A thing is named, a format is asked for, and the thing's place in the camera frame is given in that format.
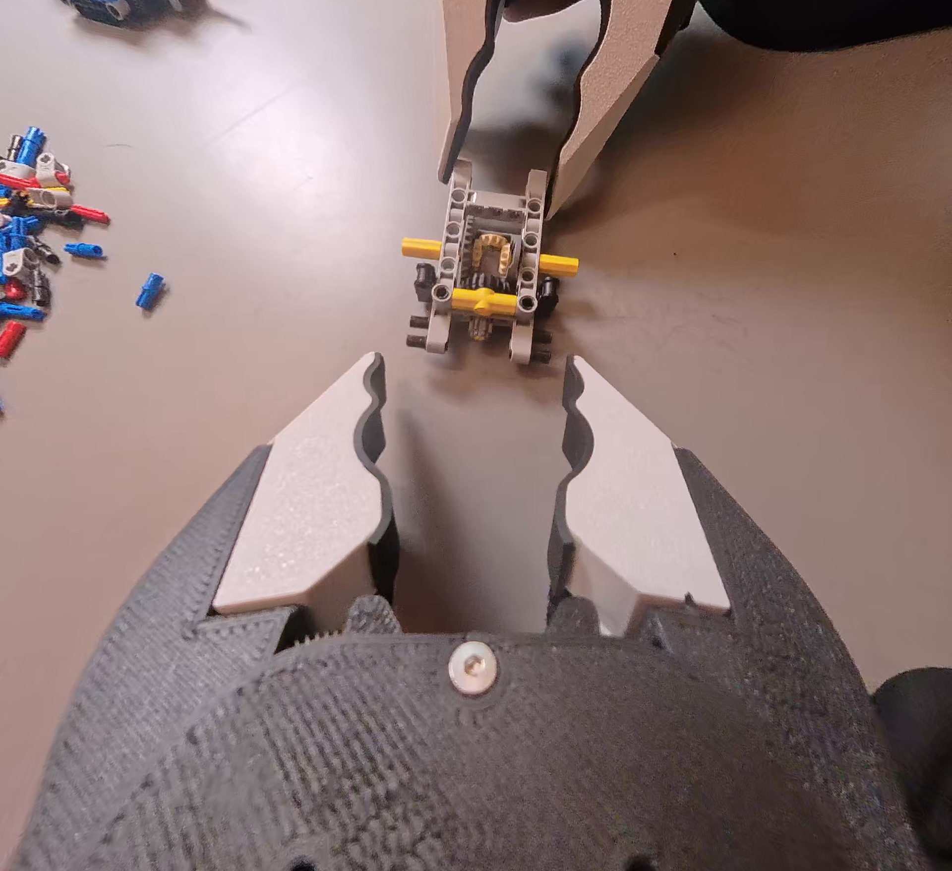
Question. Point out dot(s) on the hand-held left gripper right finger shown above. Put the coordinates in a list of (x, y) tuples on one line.
[(639, 514)]

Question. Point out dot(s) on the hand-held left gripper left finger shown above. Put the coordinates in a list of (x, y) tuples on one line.
[(297, 514)]

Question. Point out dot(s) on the grey lego frame assembly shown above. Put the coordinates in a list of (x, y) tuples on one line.
[(451, 246)]

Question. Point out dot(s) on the yellow lego connector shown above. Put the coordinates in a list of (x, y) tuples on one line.
[(420, 247), (559, 265)]

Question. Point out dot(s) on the pile of mixed lego pieces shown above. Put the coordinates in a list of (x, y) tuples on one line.
[(37, 216)]

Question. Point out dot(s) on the blue lego pin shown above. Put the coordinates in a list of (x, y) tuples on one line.
[(151, 291)]

